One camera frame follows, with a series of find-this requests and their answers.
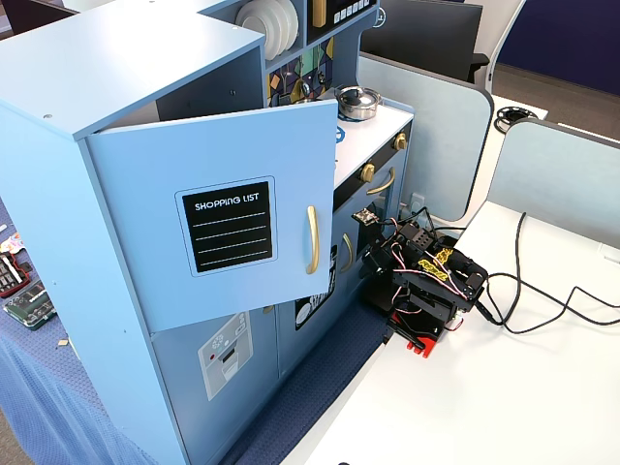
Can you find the colourful sticker sheet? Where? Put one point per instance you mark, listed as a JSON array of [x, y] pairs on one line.
[[9, 243]]

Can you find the white curved frame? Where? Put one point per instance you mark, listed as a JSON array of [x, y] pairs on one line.
[[490, 72]]

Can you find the large light blue desk divider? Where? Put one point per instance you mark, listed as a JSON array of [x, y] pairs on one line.
[[436, 145]]

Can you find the black and red tool case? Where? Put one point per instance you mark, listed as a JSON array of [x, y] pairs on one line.
[[9, 276]]

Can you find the red table clamp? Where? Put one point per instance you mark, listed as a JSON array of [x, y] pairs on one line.
[[419, 346]]

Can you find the blue toy kitchen cabinet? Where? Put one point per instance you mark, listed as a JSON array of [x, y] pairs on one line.
[[97, 63]]

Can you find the cabinet door with dispenser print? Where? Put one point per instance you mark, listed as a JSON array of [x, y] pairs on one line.
[[186, 387]]

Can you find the clear screwdriver bit box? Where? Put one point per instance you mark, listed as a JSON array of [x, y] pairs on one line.
[[29, 305]]

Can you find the white plate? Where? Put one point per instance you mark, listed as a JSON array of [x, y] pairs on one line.
[[282, 29], [293, 24], [252, 21]]

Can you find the blue oven door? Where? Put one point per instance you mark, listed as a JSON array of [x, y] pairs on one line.
[[394, 203]]

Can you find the small camera circuit board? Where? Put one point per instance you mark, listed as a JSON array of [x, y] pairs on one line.
[[364, 216]]

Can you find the steel pot with lid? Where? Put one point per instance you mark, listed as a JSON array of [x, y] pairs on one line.
[[358, 99]]

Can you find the black toy microwave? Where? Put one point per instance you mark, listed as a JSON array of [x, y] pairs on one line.
[[349, 14]]

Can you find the cabinet door with shopping list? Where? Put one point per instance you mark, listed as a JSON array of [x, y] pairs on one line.
[[135, 218]]

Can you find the white wall outlet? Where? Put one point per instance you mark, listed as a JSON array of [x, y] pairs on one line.
[[416, 202]]

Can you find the small light blue desk divider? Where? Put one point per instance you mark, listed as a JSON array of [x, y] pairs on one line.
[[557, 179]]

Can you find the small tan piece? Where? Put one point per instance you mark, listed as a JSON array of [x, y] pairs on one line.
[[63, 342]]

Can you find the gold stove knob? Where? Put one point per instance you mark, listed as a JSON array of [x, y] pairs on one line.
[[401, 141], [368, 172]]

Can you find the hanging metal utensil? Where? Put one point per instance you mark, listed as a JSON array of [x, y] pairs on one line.
[[320, 76]]

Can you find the black tape spool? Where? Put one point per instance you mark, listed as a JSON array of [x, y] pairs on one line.
[[520, 114]]

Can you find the white desk connector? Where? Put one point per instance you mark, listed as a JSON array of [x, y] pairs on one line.
[[610, 253]]

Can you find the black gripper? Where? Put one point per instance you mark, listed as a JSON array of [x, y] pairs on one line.
[[374, 262]]

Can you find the black office chair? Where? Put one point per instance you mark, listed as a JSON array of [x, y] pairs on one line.
[[479, 65]]

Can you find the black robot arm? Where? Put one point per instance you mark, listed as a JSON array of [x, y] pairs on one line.
[[426, 290]]

